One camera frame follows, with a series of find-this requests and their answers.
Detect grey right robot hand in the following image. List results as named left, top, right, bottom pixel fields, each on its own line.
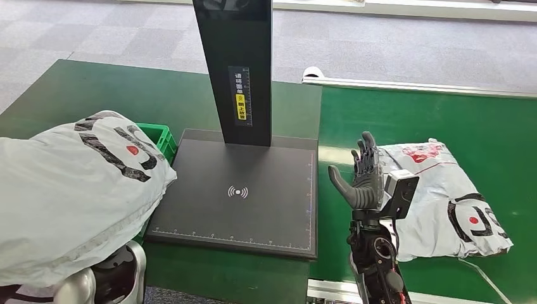
left=327, top=130, right=386, bottom=212

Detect grey package large red print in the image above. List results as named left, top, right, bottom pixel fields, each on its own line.
left=0, top=110, right=178, bottom=289

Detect grey package red stripe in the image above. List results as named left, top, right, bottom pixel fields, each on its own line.
left=376, top=138, right=514, bottom=263

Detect black inbound scanner machine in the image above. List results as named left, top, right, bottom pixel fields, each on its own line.
left=144, top=0, right=319, bottom=260

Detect green conveyor belt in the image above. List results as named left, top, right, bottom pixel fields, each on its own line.
left=309, top=85, right=537, bottom=304

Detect white conveyor roller cap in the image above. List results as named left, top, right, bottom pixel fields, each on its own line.
left=301, top=66, right=325, bottom=80

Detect black yellow label sticker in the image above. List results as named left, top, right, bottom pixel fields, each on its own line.
left=228, top=65, right=253, bottom=127

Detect white low ledge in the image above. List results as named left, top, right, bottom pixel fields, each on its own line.
left=117, top=0, right=537, bottom=23

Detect green plastic crate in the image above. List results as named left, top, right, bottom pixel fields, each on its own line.
left=133, top=122, right=179, bottom=246

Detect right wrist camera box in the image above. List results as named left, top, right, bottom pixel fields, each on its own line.
left=384, top=169, right=420, bottom=220

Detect aluminium conveyor frame rail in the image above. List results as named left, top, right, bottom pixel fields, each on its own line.
left=305, top=279, right=496, bottom=304

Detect aluminium conveyor side rail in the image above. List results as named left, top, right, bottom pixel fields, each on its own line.
left=301, top=76, right=537, bottom=99

